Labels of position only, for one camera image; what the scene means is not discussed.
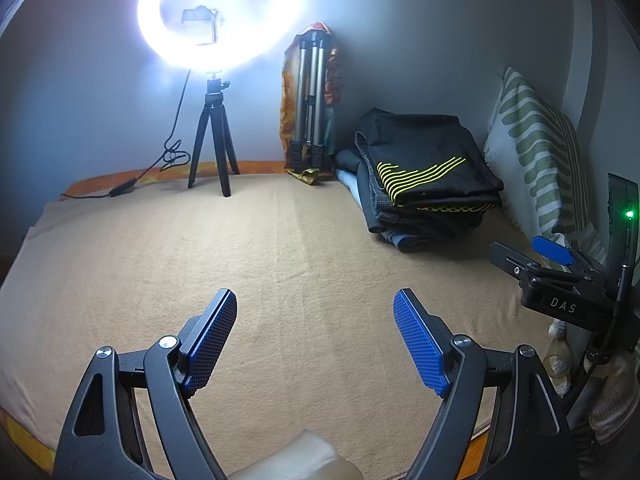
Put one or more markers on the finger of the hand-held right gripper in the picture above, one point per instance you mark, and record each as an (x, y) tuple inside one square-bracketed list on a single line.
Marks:
[(515, 260), (550, 249)]

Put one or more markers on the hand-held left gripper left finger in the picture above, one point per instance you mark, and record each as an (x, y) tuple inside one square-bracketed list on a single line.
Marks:
[(212, 340)]

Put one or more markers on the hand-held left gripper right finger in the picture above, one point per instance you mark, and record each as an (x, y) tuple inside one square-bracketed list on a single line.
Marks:
[(417, 340)]

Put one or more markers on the black pants with yellow lines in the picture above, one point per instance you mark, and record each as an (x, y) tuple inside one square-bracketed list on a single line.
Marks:
[(425, 135)]

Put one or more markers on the person's right forearm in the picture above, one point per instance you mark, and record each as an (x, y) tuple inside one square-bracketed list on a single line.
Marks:
[(617, 400)]

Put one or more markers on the folded dark grey pants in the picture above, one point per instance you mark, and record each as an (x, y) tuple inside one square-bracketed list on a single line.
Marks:
[(380, 205)]

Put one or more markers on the person's right hand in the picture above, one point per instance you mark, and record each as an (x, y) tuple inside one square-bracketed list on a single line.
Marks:
[(559, 360)]

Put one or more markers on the beige blanket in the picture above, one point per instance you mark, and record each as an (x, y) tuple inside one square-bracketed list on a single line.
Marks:
[(250, 260)]

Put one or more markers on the green and white pillow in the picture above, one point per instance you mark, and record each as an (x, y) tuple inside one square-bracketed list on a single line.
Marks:
[(540, 160)]

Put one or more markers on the pale smooth object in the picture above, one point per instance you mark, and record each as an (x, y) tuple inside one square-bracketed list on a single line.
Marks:
[(300, 455)]

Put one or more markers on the folded dark navy garment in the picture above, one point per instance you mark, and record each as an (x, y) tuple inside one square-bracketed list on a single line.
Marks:
[(347, 160)]

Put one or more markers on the folded silver tripod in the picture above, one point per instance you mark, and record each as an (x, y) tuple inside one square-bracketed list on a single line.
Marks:
[(315, 85)]

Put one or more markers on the phone holder clamp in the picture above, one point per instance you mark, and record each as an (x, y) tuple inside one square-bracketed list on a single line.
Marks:
[(200, 15)]

